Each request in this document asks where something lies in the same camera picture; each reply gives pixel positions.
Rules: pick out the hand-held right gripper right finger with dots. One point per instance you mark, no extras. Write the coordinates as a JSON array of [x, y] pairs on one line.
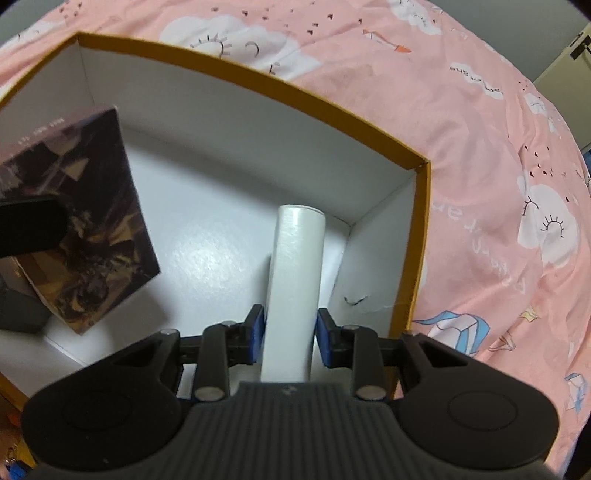
[[324, 339]]

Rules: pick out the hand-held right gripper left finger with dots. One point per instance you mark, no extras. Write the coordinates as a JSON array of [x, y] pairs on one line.
[[258, 337]]

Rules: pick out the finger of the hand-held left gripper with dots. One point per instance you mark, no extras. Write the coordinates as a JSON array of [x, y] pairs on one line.
[[32, 226]]

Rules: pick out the white tube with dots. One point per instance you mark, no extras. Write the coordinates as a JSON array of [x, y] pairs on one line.
[[295, 277]]

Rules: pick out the dark printed card box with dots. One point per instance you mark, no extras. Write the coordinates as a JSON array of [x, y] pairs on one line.
[[101, 207]]

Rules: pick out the orange cardboard box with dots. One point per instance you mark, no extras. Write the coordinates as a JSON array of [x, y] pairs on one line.
[[207, 184]]

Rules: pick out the pink printed blanket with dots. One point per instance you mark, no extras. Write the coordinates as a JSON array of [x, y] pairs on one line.
[[485, 161]]

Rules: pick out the cream door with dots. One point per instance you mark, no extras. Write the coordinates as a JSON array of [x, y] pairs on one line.
[[568, 78]]

